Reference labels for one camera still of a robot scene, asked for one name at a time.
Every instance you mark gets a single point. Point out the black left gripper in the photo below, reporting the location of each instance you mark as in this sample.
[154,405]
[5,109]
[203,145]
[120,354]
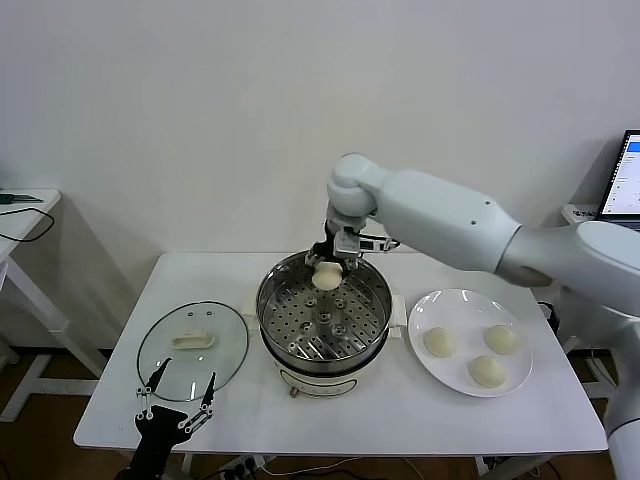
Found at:
[160,430]

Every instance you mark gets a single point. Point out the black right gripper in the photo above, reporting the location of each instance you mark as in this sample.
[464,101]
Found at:
[327,247]

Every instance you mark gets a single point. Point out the white steamed baozi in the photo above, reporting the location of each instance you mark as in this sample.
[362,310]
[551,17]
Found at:
[501,339]
[440,342]
[326,276]
[486,371]

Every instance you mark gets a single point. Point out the round glass pot lid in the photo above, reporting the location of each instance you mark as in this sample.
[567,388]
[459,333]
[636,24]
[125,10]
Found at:
[200,320]

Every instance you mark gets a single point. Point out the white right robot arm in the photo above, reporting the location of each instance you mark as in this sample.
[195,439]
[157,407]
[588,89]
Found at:
[440,220]

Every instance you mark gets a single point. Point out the stainless steel steamer basket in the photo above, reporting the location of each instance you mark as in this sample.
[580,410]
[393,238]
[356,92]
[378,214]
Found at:
[325,320]

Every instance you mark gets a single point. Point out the white power strip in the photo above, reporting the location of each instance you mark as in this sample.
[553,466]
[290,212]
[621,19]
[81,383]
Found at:
[245,465]

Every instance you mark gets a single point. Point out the white electric cooker pot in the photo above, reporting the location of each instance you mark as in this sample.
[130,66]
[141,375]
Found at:
[320,382]

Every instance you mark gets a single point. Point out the white round plate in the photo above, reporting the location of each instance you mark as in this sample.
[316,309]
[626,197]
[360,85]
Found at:
[450,315]

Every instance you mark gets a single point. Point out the white side table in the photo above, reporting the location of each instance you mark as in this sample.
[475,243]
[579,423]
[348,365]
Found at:
[50,199]
[566,209]

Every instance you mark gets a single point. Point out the dark green flat tool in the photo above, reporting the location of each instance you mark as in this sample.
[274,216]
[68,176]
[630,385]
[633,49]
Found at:
[20,198]

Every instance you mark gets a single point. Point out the printed label sticker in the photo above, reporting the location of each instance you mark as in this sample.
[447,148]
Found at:
[582,212]

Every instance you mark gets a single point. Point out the grey open laptop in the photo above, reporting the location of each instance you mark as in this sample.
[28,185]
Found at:
[625,175]

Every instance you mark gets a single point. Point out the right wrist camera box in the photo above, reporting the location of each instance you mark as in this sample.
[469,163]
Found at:
[347,242]

